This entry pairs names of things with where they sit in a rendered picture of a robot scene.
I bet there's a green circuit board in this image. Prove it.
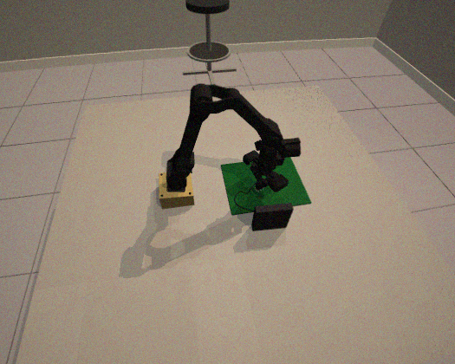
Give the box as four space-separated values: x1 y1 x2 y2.
221 157 311 215

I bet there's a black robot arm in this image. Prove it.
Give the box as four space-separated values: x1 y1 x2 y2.
166 84 302 192

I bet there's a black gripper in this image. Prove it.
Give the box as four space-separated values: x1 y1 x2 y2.
243 150 289 192

